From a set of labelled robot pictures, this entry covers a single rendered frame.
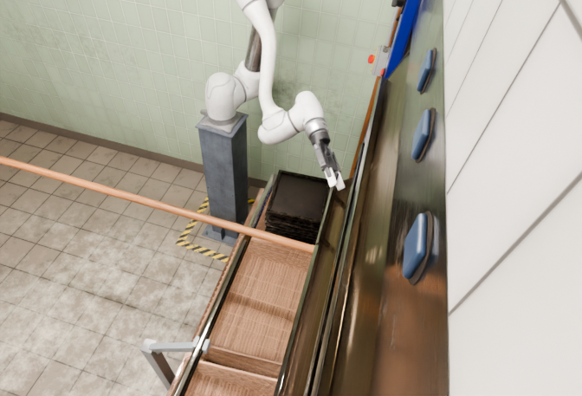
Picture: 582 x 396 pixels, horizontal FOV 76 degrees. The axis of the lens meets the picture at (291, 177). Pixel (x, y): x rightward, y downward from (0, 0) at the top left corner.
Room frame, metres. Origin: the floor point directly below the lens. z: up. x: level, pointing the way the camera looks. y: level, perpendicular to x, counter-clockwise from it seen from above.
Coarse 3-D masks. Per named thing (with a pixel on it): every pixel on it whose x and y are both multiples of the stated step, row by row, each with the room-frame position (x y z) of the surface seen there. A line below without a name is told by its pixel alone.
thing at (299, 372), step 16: (336, 192) 0.93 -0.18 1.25; (336, 208) 0.85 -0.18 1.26; (336, 224) 0.76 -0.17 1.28; (336, 240) 0.69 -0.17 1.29; (320, 256) 0.65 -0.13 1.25; (320, 272) 0.58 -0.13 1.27; (320, 288) 0.52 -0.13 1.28; (320, 304) 0.47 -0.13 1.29; (304, 320) 0.43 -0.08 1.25; (304, 336) 0.38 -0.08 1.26; (304, 352) 0.34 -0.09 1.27; (304, 368) 0.29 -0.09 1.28; (288, 384) 0.26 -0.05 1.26; (304, 384) 0.25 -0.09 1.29
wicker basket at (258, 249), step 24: (240, 240) 1.01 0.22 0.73; (264, 240) 1.00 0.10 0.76; (264, 264) 0.97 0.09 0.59; (288, 264) 0.98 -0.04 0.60; (240, 288) 0.83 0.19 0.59; (264, 288) 0.84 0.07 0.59; (288, 288) 0.85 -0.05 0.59; (240, 312) 0.70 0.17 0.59; (264, 312) 0.72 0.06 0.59; (288, 312) 0.73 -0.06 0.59; (216, 336) 0.59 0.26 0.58; (240, 336) 0.60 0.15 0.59; (264, 336) 0.61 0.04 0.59; (288, 336) 0.62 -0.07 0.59; (216, 360) 0.48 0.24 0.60; (240, 360) 0.46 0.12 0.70; (264, 360) 0.44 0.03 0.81
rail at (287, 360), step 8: (328, 216) 0.81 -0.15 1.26; (320, 248) 0.68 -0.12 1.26; (312, 256) 0.64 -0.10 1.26; (312, 264) 0.61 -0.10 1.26; (312, 272) 0.58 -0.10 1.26; (312, 280) 0.56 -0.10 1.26; (304, 288) 0.53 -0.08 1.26; (304, 296) 0.50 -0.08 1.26; (304, 304) 0.47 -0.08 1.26; (296, 312) 0.45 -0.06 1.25; (304, 312) 0.45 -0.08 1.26; (296, 320) 0.43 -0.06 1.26; (296, 328) 0.40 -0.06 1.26; (296, 336) 0.38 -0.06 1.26; (288, 344) 0.36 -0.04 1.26; (296, 344) 0.36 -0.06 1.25; (288, 352) 0.34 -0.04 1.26; (288, 360) 0.31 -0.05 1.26; (288, 368) 0.30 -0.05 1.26; (280, 376) 0.28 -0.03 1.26; (280, 384) 0.26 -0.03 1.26; (280, 392) 0.24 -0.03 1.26
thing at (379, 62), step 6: (378, 48) 1.60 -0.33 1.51; (390, 48) 1.61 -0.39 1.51; (378, 54) 1.55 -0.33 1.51; (384, 54) 1.55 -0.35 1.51; (378, 60) 1.53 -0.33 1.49; (384, 60) 1.53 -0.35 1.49; (372, 66) 1.54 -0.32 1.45; (378, 66) 1.53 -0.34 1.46; (384, 66) 1.53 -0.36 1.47; (372, 72) 1.53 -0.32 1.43; (378, 72) 1.53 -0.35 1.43
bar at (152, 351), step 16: (272, 176) 1.05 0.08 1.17; (256, 208) 0.88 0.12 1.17; (256, 224) 0.81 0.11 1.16; (240, 256) 0.66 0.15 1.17; (224, 288) 0.54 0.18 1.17; (208, 320) 0.43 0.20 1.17; (208, 336) 0.39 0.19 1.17; (144, 352) 0.39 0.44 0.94; (160, 352) 0.40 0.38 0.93; (192, 352) 0.34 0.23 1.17; (160, 368) 0.39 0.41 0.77; (192, 368) 0.29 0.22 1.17
